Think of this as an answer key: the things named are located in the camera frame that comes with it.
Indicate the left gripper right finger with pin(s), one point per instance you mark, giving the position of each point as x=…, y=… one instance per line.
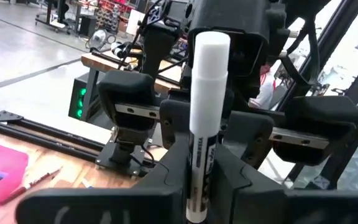
x=275, y=208

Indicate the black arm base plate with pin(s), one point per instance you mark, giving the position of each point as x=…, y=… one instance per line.
x=123, y=161

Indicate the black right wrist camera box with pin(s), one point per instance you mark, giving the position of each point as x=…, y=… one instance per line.
x=247, y=31

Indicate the black table frame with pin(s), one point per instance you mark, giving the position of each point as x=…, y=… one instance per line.
x=42, y=137

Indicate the black marker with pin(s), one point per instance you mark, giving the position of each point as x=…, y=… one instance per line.
x=208, y=93

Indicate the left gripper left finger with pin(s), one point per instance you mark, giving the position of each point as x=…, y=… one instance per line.
x=104, y=208

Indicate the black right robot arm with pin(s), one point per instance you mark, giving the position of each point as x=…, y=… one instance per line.
x=158, y=53

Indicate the green lit computer tower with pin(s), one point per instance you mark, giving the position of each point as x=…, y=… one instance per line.
x=79, y=102

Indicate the grey floor fan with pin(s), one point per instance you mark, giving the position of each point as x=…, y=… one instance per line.
x=99, y=40

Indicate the wooden workbench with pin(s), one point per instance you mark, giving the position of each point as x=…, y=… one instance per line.
x=104, y=62

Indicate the pink plastic bin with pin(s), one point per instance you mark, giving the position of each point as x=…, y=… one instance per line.
x=5, y=161

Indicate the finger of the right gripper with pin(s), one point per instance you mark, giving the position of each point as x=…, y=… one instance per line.
x=176, y=118
x=250, y=133

